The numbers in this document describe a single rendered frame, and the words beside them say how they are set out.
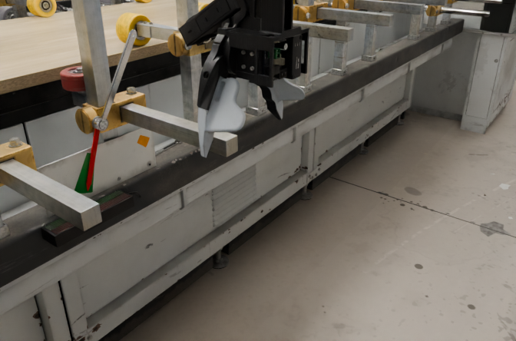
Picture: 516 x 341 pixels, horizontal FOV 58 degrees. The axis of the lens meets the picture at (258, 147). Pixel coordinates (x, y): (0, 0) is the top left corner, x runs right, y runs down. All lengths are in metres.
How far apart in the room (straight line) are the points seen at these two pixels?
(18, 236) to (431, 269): 1.49
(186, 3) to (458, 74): 2.54
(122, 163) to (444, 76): 2.69
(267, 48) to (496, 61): 2.73
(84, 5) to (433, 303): 1.45
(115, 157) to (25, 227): 0.21
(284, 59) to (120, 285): 1.12
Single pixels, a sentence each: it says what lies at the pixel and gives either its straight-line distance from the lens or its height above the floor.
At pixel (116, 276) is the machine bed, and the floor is 0.24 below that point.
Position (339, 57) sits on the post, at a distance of 1.72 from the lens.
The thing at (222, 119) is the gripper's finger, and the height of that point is 0.99.
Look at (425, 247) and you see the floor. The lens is 2.07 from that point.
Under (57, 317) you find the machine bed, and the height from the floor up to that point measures 0.27.
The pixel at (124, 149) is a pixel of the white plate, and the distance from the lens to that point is 0.99.
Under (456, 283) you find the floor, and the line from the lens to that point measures 1.93.
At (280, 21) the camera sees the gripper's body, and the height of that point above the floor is 1.09.
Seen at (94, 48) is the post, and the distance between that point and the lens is 0.91.
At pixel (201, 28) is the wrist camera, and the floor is 1.07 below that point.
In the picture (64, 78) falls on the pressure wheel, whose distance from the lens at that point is 1.05.
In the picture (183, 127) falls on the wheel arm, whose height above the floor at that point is 0.86.
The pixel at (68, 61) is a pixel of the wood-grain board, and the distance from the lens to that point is 1.18.
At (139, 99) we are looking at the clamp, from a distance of 0.99.
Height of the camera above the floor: 1.17
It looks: 25 degrees down
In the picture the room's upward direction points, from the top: straight up
